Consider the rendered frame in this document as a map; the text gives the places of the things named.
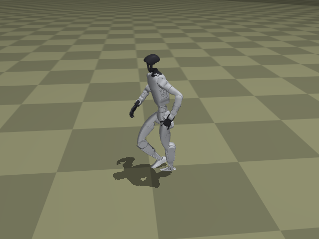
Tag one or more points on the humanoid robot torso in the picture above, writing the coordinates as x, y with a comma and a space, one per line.
160, 96

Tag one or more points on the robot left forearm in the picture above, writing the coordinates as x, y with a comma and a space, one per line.
176, 106

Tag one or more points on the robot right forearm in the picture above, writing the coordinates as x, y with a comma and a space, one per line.
143, 96

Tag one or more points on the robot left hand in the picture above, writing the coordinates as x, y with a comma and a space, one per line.
167, 122

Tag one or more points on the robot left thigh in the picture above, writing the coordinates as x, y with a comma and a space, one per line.
165, 135

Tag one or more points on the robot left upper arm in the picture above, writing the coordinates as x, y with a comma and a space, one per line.
164, 84

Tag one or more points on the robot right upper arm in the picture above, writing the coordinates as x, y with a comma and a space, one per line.
147, 87

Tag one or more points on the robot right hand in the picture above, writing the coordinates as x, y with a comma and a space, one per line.
134, 108

